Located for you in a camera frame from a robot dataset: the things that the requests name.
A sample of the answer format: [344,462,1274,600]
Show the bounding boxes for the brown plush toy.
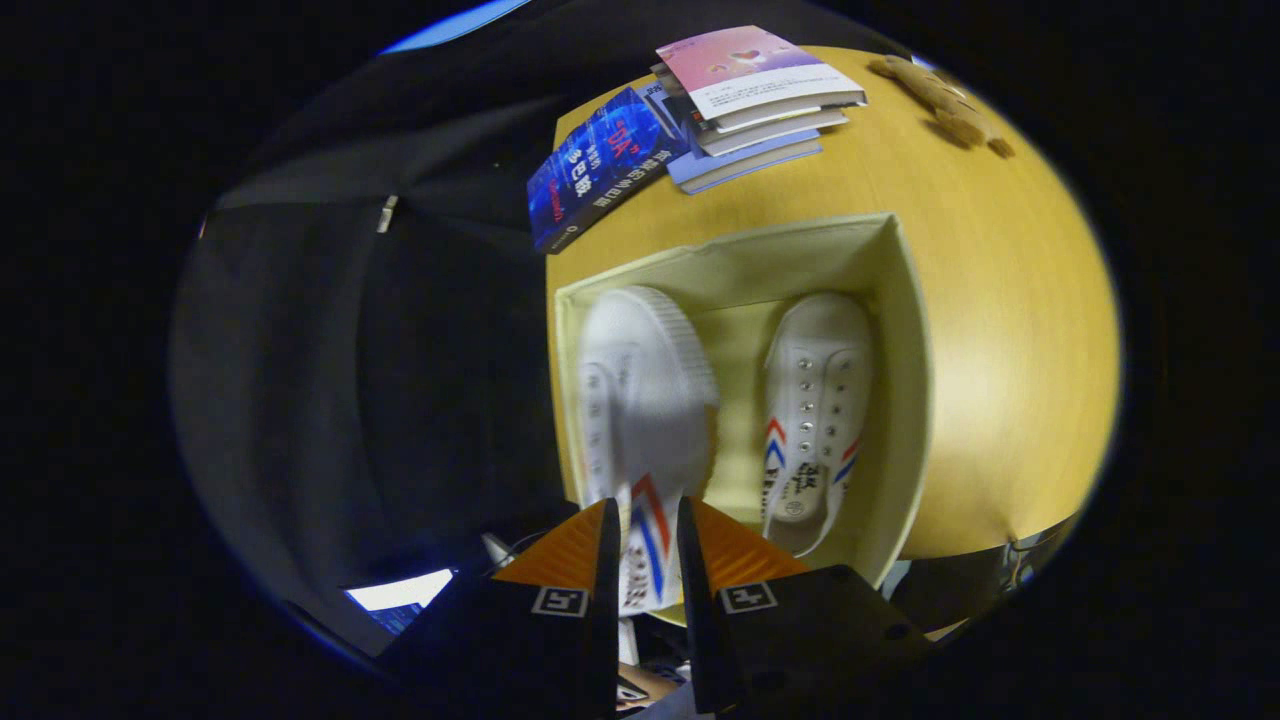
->
[868,55,1016,159]

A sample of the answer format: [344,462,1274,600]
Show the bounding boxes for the beige fabric storage box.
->
[550,212,936,606]

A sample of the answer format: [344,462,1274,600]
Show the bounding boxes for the laptop screen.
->
[345,568,456,638]

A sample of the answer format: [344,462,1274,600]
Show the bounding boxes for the pink cover book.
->
[655,25,869,126]

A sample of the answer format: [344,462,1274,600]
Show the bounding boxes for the dark blue book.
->
[527,87,691,256]

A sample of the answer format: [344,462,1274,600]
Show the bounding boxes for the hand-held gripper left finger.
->
[378,497,623,720]

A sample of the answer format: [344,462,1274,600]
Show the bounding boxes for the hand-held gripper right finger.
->
[676,496,936,716]

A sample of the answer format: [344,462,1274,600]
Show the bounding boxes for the grey book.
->
[690,105,851,158]

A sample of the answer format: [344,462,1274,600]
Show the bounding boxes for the white striped canvas shoe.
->
[578,285,721,666]
[762,292,876,558]

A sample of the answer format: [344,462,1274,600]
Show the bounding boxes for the light blue book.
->
[665,130,824,196]

